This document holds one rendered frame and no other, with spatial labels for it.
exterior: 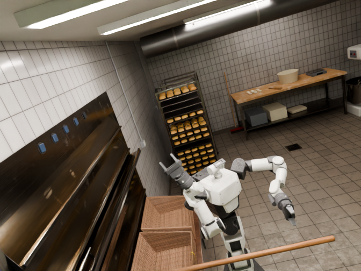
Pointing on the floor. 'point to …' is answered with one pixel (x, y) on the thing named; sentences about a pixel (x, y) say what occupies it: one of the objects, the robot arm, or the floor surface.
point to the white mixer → (354, 84)
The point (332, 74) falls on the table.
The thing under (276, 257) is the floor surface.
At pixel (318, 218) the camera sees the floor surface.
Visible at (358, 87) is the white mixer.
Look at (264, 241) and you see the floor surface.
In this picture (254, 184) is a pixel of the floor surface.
